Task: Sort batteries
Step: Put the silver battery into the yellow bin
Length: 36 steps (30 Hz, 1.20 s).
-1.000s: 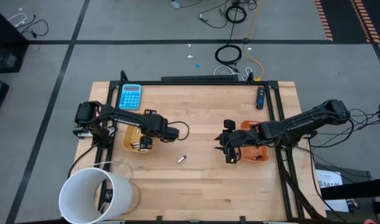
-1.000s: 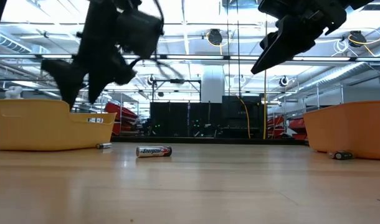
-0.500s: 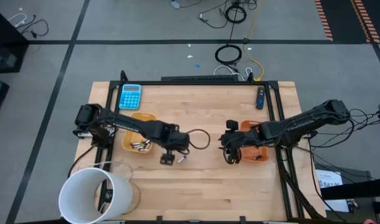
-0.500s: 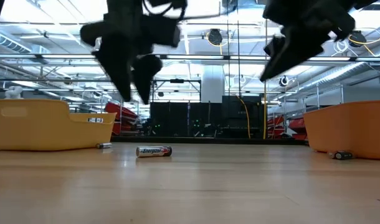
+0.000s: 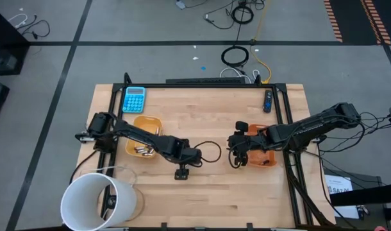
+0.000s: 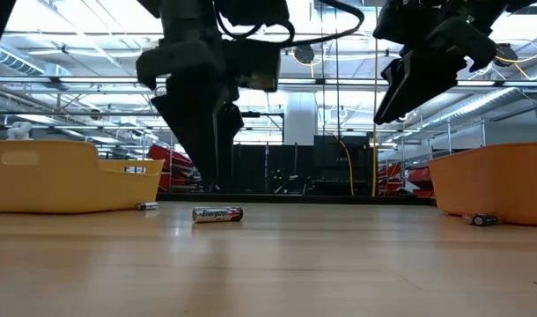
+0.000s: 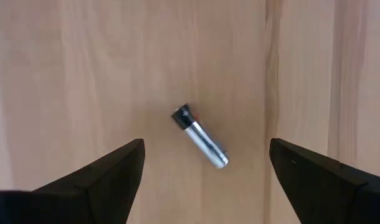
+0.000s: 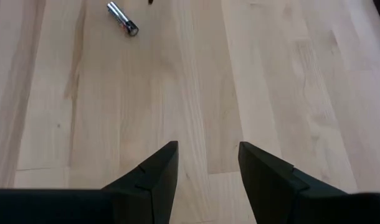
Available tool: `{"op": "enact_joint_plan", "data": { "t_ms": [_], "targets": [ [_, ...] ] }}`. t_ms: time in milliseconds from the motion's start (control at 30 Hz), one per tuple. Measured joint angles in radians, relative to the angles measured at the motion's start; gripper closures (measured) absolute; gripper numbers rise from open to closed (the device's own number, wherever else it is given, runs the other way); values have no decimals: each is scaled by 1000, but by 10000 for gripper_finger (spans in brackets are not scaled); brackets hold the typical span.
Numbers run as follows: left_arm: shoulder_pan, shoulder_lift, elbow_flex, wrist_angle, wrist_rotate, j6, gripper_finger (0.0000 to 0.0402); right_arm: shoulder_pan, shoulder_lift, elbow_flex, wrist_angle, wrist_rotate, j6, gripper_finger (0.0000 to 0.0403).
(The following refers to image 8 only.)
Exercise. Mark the silver battery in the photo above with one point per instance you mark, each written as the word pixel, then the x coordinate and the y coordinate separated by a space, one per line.
pixel 121 18

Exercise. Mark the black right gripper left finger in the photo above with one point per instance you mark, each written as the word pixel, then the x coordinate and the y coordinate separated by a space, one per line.
pixel 149 186

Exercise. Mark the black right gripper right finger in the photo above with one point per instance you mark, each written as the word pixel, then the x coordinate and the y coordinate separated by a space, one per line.
pixel 271 186

